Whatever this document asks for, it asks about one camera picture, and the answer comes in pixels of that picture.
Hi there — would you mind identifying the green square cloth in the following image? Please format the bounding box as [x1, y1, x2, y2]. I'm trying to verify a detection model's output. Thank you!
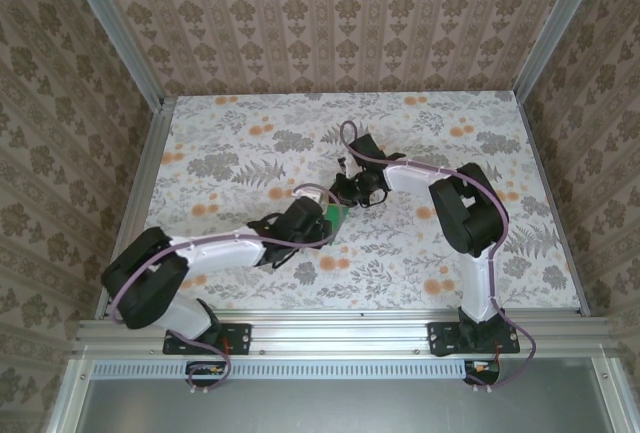
[322, 203, 352, 246]

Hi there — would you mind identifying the grey sheet metal panel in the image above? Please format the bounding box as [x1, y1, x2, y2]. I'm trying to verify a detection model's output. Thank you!
[47, 357, 626, 433]

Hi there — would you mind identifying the floral patterned table cover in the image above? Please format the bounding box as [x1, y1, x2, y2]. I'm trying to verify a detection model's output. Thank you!
[122, 93, 584, 312]

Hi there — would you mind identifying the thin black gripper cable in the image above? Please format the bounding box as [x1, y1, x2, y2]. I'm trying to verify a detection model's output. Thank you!
[267, 247, 304, 272]
[357, 186, 390, 210]

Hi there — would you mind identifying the long aluminium mounting rail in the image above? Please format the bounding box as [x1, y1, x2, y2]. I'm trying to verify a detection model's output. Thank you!
[74, 316, 619, 357]

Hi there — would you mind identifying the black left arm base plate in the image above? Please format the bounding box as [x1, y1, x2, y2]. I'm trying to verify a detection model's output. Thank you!
[163, 321, 252, 356]

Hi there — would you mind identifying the grey slotted cable duct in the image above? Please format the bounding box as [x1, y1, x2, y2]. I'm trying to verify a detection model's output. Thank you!
[92, 360, 469, 380]

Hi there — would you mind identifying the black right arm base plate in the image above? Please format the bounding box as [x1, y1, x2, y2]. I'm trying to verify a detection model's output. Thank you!
[427, 321, 521, 357]

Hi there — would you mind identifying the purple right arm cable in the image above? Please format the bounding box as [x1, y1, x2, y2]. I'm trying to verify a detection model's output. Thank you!
[339, 120, 537, 395]

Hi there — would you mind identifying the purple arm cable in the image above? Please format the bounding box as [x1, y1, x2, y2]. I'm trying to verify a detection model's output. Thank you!
[110, 182, 331, 397]
[339, 120, 537, 395]

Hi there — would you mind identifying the aluminium table side rail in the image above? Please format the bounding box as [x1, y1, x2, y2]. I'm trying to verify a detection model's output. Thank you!
[94, 97, 176, 319]

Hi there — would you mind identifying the small wired connector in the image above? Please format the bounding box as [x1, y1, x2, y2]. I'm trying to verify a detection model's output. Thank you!
[463, 347, 502, 386]
[185, 360, 232, 388]

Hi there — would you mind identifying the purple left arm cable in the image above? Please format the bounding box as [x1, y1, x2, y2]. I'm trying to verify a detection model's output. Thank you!
[110, 182, 331, 397]

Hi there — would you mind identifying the slanted aluminium frame post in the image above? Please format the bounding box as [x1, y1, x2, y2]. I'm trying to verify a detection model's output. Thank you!
[62, 0, 166, 109]
[512, 0, 614, 99]

